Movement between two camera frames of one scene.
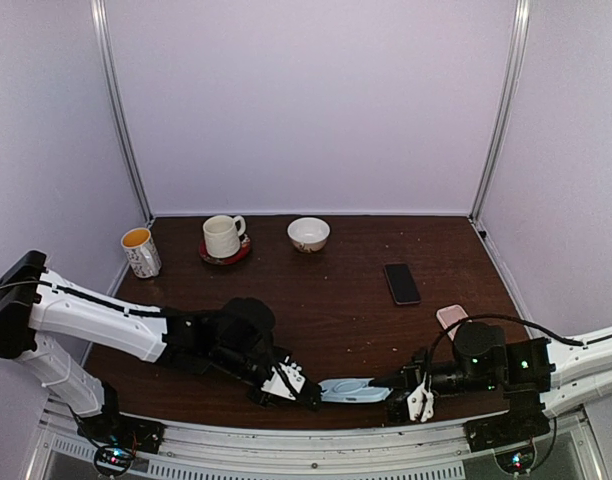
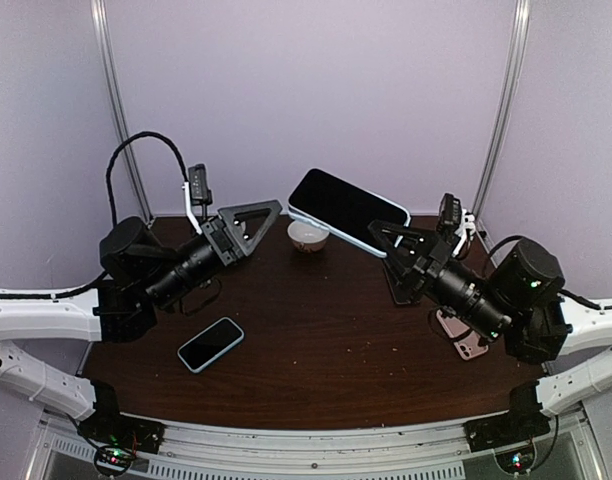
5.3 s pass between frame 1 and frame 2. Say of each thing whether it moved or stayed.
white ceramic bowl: stayed
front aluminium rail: stayed
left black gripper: moved
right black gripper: moved
